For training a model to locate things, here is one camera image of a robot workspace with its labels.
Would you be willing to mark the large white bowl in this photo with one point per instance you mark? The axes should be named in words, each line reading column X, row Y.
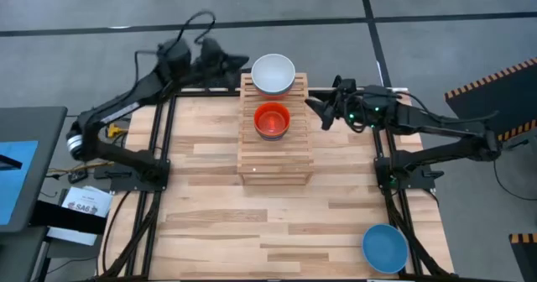
column 273, row 73

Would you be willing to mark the yellow plug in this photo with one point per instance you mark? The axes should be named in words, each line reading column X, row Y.
column 115, row 131

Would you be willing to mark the white plain paper sheet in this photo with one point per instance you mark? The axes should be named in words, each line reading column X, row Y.
column 71, row 236

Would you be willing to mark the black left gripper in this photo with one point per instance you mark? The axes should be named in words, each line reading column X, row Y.
column 209, row 61

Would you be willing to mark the dark grey desk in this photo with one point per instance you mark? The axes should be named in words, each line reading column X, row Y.
column 21, row 257

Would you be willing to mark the small black controller box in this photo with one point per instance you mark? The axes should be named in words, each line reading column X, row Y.
column 77, row 176

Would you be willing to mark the small orange bowl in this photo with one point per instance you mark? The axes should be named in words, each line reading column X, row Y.
column 272, row 118

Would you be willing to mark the small black hazard-striped panel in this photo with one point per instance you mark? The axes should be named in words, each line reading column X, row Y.
column 526, row 259

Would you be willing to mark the wooden slatted shelf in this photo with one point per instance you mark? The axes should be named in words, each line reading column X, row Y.
column 274, row 160

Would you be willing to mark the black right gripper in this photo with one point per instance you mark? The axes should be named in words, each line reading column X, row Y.
column 346, row 103

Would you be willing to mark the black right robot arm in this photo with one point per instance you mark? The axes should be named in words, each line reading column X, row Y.
column 440, row 124

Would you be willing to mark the large blue bowl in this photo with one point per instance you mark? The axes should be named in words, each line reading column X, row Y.
column 384, row 249

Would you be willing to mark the black flat board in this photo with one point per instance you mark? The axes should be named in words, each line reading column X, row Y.
column 63, row 219

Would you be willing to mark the black aluminium table frame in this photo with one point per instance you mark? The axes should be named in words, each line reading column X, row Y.
column 197, row 92

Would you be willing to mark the white printed paper sheet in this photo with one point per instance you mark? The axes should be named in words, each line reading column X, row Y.
column 86, row 201

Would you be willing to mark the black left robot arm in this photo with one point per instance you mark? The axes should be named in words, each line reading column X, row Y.
column 117, row 110

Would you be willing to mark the large black hazard-striped panel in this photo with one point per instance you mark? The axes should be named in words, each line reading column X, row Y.
column 495, row 101

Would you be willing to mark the black monitor blue screen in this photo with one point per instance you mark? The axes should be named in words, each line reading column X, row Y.
column 46, row 168

